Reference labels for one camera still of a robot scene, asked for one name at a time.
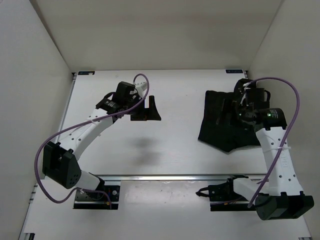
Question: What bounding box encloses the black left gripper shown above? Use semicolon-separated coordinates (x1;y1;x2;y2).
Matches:
126;93;162;120

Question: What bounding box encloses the black pleated skirt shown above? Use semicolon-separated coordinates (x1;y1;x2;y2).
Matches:
198;78;260;153

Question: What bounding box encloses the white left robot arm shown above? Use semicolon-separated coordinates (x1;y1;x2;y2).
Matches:
42;80;161;201

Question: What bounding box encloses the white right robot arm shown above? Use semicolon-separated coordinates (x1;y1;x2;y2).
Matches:
224;87;314;221

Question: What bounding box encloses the right blue table label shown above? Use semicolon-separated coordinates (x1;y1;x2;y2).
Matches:
225;69;244;74

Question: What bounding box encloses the blue table label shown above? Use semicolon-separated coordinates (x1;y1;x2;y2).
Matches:
77;71;95;76
225;69;244;74

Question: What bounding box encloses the left blue table label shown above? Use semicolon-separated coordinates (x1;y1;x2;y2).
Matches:
77;71;95;76

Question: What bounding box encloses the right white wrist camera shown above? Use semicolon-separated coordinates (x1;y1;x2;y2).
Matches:
242;83;250;90

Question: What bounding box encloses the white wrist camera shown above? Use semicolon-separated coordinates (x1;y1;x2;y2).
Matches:
242;83;250;90
134;81;148;93

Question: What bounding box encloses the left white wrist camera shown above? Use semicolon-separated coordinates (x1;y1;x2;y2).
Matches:
134;81;148;93

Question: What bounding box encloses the aluminium table rail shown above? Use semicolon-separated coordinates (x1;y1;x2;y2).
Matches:
99;174;265;182

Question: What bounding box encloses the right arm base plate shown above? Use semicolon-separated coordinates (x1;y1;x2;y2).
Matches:
195;177;256;212

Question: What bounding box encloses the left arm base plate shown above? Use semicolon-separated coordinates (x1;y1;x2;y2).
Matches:
73;182;121;210

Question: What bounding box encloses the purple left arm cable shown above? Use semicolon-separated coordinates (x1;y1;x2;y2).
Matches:
33;73;150;204

